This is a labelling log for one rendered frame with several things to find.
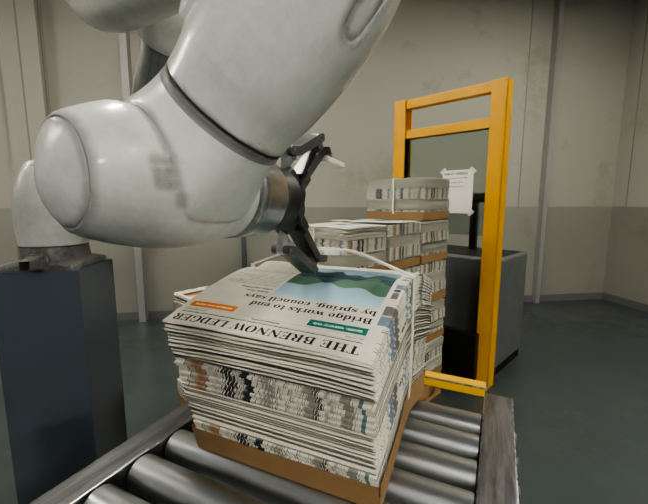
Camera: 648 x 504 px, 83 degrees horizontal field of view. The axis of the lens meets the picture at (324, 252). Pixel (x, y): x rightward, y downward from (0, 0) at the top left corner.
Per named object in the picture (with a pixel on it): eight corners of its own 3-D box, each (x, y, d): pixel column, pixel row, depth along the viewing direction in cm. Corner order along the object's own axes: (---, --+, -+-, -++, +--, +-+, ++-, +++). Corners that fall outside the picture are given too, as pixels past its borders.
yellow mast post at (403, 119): (388, 354, 281) (394, 101, 255) (394, 350, 288) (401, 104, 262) (398, 357, 275) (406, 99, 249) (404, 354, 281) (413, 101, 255)
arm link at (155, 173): (222, 268, 37) (308, 172, 32) (51, 291, 23) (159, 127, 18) (168, 190, 39) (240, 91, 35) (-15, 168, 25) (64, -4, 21)
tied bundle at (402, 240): (329, 263, 198) (329, 221, 194) (363, 257, 219) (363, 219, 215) (389, 273, 172) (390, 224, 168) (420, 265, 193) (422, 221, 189)
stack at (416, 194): (362, 387, 231) (365, 179, 213) (389, 372, 252) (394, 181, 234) (416, 412, 204) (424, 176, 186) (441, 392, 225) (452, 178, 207)
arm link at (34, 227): (15, 243, 98) (5, 159, 95) (94, 238, 110) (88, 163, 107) (15, 249, 86) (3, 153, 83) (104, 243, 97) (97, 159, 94)
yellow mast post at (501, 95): (473, 384, 235) (491, 80, 209) (479, 379, 241) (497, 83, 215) (487, 389, 229) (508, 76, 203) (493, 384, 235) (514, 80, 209)
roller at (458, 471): (218, 392, 70) (213, 419, 69) (486, 469, 50) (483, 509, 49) (234, 389, 75) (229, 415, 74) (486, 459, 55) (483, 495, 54)
